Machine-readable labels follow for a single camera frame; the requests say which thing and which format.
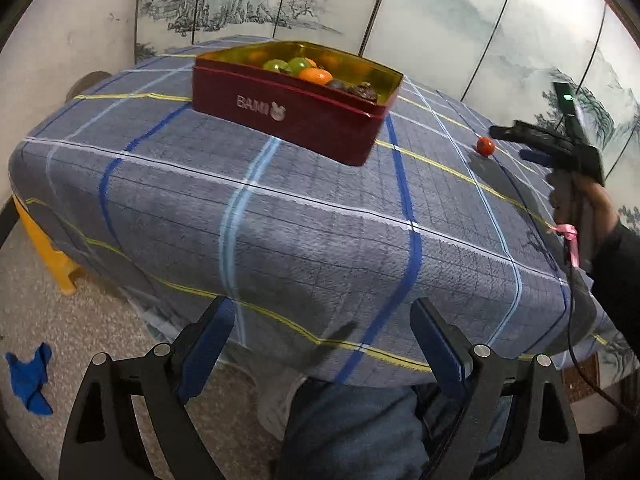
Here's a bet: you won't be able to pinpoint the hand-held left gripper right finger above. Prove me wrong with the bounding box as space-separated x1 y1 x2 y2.
410 297 586 480

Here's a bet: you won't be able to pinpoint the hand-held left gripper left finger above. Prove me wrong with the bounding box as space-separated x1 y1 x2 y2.
59 295 235 480

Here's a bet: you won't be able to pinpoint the red and gold tin box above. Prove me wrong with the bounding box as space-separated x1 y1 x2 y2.
192 41 405 167

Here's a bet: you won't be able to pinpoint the person's right forearm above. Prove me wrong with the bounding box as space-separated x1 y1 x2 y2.
587 220 640 351

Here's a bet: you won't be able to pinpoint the person's right hand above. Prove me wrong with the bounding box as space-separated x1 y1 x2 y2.
549 172 620 266

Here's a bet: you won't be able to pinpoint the pink ribbon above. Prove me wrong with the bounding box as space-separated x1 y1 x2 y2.
547 224 581 267

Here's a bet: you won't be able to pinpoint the person's blue jeans legs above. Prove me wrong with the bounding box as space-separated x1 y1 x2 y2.
260 375 511 480

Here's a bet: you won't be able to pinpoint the landscape painted folding screen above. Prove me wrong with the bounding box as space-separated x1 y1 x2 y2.
135 0 640 241

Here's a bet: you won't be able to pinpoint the blue plaid tablecloth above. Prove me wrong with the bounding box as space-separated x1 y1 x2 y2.
7 35 621 396

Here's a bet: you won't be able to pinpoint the blue cloth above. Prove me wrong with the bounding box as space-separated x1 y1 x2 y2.
4 342 55 416

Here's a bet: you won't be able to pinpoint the yellow plastic stool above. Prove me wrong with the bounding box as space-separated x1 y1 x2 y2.
12 197 83 295

